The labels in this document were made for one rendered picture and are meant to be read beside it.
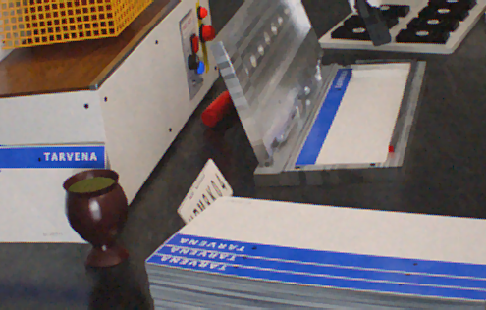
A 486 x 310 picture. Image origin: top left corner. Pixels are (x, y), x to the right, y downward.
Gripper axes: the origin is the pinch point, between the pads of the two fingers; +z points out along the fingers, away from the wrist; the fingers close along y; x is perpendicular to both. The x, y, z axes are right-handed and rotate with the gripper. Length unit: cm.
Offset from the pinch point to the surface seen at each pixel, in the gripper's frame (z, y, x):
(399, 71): 6.7, -1.8, -1.4
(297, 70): -0.8, -12.3, 11.9
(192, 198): 0, -54, 18
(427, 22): 8.2, 28.9, -3.7
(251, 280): -1, -83, 2
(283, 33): -6.0, -8.4, 13.1
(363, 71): 5.2, -1.8, 4.5
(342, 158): 6.4, -35.0, 3.4
